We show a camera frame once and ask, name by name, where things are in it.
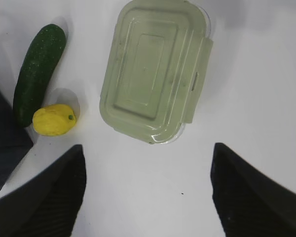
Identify dark green cucumber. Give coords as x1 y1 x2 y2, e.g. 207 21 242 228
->
12 24 67 127

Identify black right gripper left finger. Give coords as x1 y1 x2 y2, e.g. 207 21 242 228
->
0 145 86 237

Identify green lidded glass food container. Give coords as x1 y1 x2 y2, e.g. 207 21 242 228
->
99 0 213 144

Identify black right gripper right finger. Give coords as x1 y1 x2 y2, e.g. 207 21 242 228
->
210 143 296 237

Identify yellow lemon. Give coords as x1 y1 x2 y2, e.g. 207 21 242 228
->
33 104 76 136

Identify navy blue lunch bag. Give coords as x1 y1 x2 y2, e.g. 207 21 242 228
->
0 92 33 190

